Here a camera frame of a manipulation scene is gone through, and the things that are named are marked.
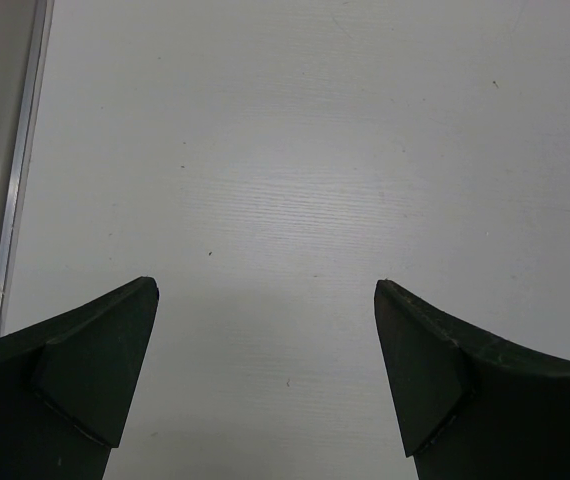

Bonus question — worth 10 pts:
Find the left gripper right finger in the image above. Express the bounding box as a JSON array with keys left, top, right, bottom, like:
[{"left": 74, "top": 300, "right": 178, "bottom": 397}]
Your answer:
[{"left": 374, "top": 280, "right": 570, "bottom": 479}]

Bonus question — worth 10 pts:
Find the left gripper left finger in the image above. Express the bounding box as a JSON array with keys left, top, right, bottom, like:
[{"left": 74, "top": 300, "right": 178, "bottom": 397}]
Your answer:
[{"left": 0, "top": 277, "right": 159, "bottom": 479}]

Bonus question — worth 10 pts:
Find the aluminium table rail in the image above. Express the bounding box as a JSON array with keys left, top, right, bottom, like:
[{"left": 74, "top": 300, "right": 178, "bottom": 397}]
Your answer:
[{"left": 0, "top": 0, "right": 55, "bottom": 337}]

